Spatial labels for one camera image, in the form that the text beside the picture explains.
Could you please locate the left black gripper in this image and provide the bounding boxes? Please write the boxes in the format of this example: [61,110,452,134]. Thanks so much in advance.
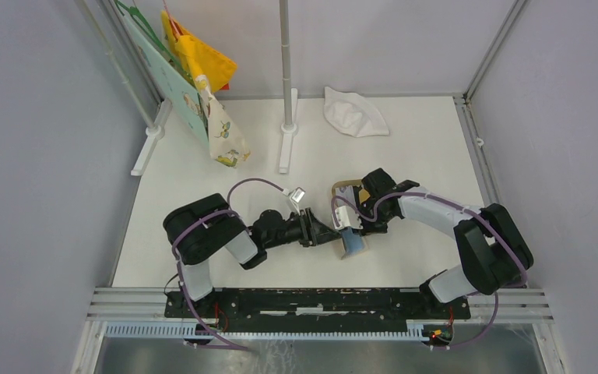
[265,207,341,249]

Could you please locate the beige card holder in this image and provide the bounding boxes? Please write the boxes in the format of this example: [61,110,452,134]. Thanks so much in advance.
[340,228,368,260]

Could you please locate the beige oval tray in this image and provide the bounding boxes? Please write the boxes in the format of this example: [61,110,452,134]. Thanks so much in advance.
[329,179,375,217]

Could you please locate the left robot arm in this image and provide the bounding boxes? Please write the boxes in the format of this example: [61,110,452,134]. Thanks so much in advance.
[163,193,342,318]

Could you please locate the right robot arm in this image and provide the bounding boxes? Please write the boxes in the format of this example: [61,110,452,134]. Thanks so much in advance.
[357,168,534,318]

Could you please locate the white pole base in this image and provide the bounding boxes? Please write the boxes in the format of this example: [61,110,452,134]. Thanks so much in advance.
[278,88,298,175]

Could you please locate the white crumpled cloth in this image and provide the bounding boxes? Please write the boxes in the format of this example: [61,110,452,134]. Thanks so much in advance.
[323,86,390,138]

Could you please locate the white printed hanging cloth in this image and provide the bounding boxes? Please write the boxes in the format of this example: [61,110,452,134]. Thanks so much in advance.
[195,75,251,168]

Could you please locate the white left rack foot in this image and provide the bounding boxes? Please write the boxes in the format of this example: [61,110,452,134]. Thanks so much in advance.
[130,99,173,177]

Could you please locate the yellow hanging cloth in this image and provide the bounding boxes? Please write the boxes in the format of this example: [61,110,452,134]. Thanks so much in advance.
[160,9,237,93]

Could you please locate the teal printed hanging cloth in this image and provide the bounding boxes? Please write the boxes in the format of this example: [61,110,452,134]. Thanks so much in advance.
[115,1,209,146]

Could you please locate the grey vertical pole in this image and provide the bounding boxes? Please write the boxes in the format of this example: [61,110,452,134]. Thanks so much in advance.
[279,0,294,132]

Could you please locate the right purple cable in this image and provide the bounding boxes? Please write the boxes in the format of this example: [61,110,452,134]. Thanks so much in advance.
[329,192,530,350]

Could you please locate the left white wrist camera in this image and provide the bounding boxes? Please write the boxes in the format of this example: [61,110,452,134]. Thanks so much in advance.
[282,187,306,213]

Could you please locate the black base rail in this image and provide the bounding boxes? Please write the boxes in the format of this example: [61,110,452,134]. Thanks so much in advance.
[164,288,471,333]

